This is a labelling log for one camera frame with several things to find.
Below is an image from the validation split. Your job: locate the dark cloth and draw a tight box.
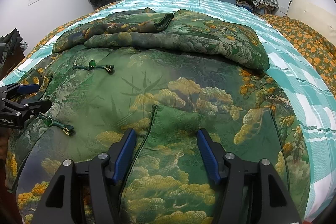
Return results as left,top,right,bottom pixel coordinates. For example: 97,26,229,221
0,28,27,57

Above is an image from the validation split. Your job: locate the orange floral bedsheet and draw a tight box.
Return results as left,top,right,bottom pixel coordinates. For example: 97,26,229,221
26,1,119,60

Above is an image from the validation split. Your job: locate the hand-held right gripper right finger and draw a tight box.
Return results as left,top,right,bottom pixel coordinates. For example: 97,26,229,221
197,128,301,224

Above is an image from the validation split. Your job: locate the dark wooden cabinet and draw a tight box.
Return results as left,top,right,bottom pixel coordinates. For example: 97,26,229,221
0,50,26,84

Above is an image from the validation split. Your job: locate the orange floral quilt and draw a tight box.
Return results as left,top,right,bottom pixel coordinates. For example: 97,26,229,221
259,14,336,91

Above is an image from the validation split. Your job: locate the pile of folded clothes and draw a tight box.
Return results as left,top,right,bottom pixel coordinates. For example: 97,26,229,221
235,0,279,15

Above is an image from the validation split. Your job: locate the cream padded headboard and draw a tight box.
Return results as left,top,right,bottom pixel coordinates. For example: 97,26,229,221
286,0,336,31

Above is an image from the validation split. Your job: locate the teal plaid bed sheet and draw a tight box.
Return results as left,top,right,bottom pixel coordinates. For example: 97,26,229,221
13,0,336,223

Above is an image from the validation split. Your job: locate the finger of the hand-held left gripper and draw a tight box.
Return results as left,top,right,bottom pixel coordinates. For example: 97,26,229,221
15,99,53,116
0,83,40,102

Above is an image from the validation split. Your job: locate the green landscape print padded jacket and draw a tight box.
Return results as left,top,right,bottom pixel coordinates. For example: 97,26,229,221
5,7,311,224

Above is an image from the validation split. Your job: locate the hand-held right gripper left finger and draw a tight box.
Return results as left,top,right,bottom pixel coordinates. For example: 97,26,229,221
31,128,137,224

